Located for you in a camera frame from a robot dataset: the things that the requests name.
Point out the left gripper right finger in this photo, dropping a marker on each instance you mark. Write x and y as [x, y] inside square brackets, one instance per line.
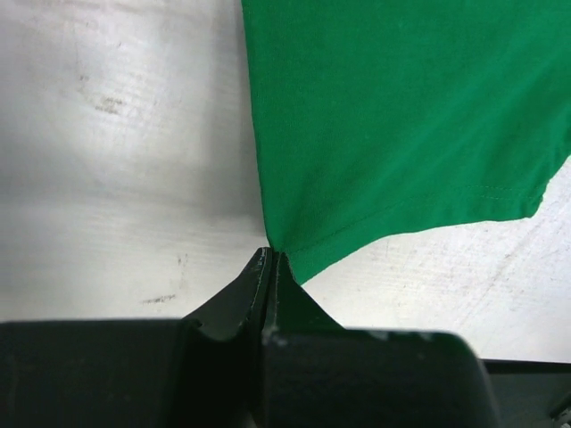
[316, 373]

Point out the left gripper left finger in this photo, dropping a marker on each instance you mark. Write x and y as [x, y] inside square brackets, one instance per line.
[218, 368]

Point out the green t shirt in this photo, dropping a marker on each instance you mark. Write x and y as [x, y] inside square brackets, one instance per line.
[378, 118]

